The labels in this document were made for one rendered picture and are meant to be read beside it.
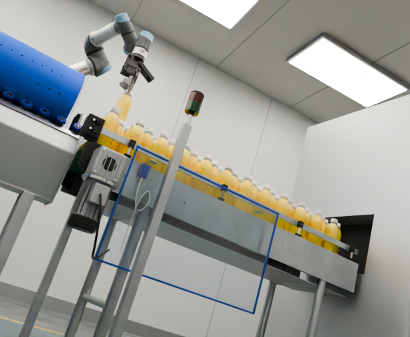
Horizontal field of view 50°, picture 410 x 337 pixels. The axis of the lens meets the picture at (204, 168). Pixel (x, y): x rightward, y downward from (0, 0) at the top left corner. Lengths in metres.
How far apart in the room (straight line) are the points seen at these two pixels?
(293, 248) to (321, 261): 0.20
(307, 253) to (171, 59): 3.75
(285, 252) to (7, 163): 1.36
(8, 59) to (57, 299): 3.23
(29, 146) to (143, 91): 3.53
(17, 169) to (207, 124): 3.83
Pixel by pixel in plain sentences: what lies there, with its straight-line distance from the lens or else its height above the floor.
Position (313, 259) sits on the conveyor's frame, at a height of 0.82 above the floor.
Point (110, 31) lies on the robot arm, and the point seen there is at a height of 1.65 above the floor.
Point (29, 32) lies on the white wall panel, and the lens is 5.36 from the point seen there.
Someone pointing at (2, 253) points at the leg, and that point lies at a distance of 1.90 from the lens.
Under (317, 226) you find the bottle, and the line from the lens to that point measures 2.53.
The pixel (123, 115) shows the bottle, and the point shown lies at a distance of 2.20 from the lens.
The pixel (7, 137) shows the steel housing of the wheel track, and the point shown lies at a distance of 1.91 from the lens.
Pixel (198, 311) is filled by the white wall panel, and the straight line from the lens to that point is 5.23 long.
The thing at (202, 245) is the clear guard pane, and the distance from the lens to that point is 1.96.
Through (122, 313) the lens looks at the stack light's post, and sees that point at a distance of 1.72.
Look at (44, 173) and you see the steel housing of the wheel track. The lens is 1.93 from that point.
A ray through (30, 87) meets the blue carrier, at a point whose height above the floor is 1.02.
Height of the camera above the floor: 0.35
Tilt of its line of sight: 19 degrees up
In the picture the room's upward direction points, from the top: 18 degrees clockwise
